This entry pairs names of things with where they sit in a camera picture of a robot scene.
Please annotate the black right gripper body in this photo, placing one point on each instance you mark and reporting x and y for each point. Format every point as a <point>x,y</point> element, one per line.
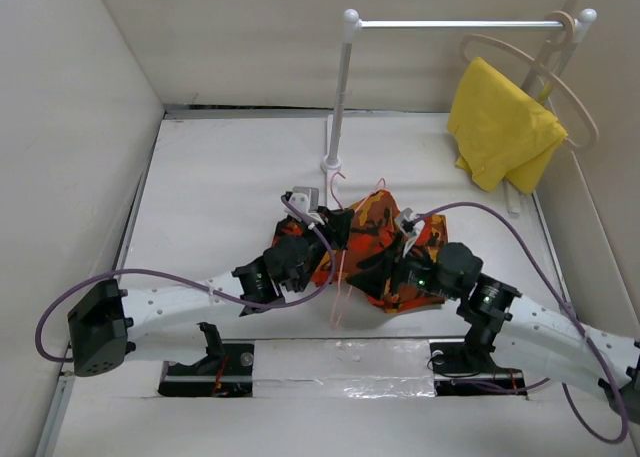
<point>413,270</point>

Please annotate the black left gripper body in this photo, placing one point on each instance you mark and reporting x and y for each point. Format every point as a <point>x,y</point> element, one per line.
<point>329,233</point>

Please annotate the orange camouflage trousers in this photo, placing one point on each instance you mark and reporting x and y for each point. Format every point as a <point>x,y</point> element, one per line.
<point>373,230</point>

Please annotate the pink wire hanger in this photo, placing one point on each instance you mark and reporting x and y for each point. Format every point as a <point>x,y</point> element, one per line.
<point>336,315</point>

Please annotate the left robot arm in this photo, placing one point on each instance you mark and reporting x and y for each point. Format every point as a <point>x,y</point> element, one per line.
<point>110,325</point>

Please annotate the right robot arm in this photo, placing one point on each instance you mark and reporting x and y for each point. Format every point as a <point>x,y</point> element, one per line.
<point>511,329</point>

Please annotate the wooden round hanger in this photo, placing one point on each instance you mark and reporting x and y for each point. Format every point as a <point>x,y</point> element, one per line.
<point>550,62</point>

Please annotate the white metal clothes rack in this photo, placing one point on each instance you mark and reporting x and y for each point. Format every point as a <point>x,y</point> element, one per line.
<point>354,24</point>

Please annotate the yellow folded cloth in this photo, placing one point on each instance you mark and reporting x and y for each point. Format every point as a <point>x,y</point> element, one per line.
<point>500,131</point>

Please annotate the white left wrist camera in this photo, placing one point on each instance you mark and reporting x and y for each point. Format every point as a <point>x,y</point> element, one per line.
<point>304,199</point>

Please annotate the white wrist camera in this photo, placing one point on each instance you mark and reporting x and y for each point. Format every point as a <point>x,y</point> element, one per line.
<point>410,226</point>
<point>304,199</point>

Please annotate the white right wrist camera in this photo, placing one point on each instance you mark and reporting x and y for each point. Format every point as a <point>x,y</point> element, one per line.
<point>410,226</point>

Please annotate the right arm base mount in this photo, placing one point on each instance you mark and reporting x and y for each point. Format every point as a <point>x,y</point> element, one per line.
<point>458,373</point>

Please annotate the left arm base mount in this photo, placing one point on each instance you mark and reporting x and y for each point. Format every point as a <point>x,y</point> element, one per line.
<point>231,377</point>

